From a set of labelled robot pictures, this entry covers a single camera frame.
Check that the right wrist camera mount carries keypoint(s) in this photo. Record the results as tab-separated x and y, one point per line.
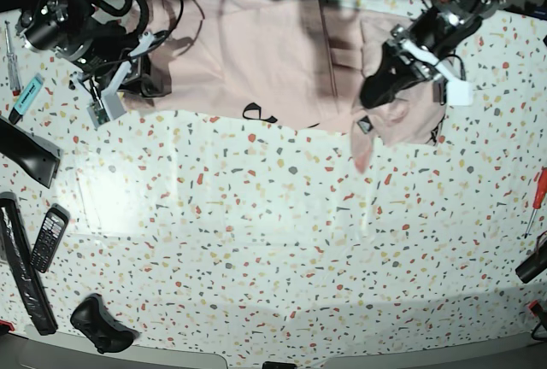
106	105

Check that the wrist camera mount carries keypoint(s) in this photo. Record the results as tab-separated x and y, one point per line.
106	105
458	92

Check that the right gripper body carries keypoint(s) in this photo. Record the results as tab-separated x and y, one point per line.
99	64

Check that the small red black clip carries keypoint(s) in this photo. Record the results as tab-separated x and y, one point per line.
535	308

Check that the black cylinder with wires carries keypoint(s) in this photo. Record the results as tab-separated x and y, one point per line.
535	263

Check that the clear handle screwdriver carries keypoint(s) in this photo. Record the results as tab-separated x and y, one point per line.
13	69

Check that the black game controller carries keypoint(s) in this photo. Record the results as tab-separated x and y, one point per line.
94	321

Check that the black remote control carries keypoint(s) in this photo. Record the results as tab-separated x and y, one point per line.
49	237

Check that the pink T-shirt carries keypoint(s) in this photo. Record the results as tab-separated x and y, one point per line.
295	63

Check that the long black wrapped bar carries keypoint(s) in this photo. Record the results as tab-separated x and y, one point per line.
18	256

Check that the turquoise highlighter marker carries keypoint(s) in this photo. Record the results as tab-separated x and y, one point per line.
26	98

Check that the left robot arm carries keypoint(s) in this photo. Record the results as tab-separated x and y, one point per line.
472	13

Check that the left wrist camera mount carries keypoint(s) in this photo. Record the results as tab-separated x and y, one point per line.
458	92

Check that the red clamp at left edge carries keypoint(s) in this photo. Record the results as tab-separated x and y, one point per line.
5	328

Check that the red handle screwdriver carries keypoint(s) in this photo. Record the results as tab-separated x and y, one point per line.
538	199

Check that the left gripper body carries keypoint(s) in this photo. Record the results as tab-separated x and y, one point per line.
430	31

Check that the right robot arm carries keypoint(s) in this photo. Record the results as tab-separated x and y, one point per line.
101	38

